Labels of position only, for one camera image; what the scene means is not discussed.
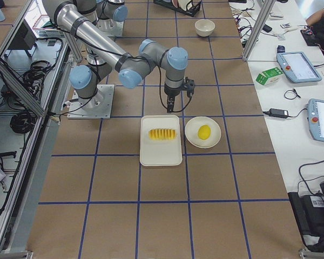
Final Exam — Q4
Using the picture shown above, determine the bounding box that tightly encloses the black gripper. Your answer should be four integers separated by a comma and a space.
164, 84, 183, 113

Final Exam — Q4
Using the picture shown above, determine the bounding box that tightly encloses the yellow sliced bread loaf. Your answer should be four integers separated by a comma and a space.
148, 128, 177, 141

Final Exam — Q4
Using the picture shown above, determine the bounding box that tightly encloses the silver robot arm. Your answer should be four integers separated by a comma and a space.
72, 0, 128, 35
43, 1, 195, 113

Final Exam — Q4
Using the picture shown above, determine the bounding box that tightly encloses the cream round plate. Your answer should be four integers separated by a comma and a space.
185, 117, 221, 148

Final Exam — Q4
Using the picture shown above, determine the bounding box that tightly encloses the yellow lemon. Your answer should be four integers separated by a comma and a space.
198, 125, 211, 140

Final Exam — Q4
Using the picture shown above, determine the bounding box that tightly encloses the cream rectangular tray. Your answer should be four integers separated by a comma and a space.
140, 115, 183, 166

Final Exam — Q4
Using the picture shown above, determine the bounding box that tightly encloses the cream bowl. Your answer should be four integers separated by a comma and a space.
194, 19, 215, 37

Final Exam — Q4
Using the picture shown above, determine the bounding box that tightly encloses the black dish rack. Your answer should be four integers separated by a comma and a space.
153, 0, 201, 17

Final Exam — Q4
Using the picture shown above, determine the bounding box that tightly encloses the green white carton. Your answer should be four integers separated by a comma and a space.
255, 67, 283, 85

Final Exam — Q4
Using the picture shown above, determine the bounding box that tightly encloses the black power adapter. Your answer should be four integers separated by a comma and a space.
269, 108, 289, 119

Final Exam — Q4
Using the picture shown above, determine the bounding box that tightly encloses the black smartphone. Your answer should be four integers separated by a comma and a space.
262, 24, 272, 32

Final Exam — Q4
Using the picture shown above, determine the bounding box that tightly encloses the far blue teach pendant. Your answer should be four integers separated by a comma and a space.
276, 52, 322, 83

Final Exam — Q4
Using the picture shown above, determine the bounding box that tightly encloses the blue teach pendant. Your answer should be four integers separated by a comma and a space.
307, 99, 324, 142
276, 52, 322, 83

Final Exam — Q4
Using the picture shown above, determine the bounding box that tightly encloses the near blue teach pendant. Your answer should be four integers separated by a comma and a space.
307, 99, 324, 142

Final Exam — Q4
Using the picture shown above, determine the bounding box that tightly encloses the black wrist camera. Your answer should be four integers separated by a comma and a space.
183, 77, 195, 99

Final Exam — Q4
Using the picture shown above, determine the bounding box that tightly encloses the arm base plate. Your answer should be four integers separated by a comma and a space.
97, 19, 124, 38
66, 84, 115, 119

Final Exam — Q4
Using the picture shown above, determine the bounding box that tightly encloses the aluminium frame post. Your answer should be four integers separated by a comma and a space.
242, 0, 275, 61

